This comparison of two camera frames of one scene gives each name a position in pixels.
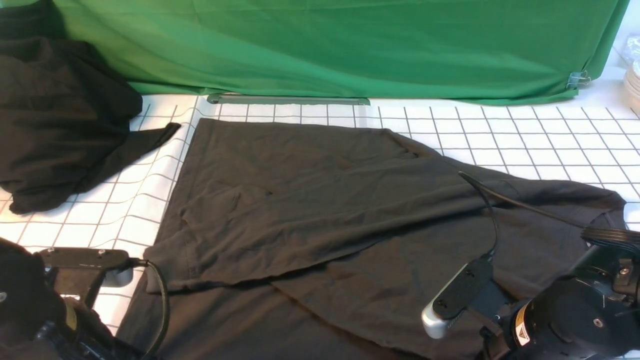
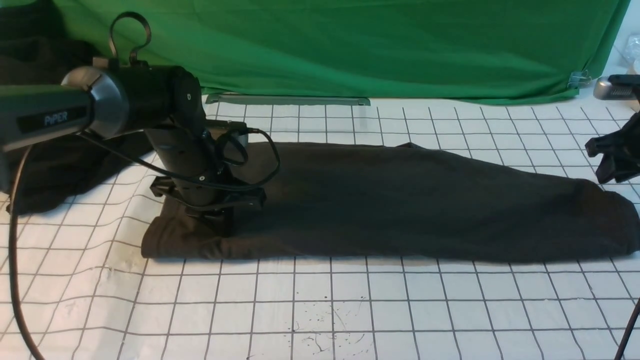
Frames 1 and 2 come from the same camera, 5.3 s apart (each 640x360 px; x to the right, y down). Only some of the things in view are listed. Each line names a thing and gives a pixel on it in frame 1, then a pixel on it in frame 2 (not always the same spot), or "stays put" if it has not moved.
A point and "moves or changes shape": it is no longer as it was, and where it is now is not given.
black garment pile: (65, 116) stays put
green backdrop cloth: (508, 51) stays put
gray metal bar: (216, 98) stays put
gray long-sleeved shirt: (289, 240) moves or changes shape
